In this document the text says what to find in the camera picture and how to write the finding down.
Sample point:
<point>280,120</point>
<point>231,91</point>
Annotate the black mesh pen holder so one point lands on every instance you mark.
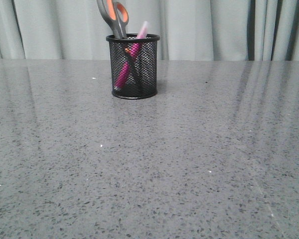
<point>146,66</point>

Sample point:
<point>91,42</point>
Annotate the pink highlighter pen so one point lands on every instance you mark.
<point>131,54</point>

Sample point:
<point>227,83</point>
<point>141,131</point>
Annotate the grey orange scissors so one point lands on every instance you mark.
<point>116,16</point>

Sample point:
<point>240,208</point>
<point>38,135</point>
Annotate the grey curtain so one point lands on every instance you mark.
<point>188,29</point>

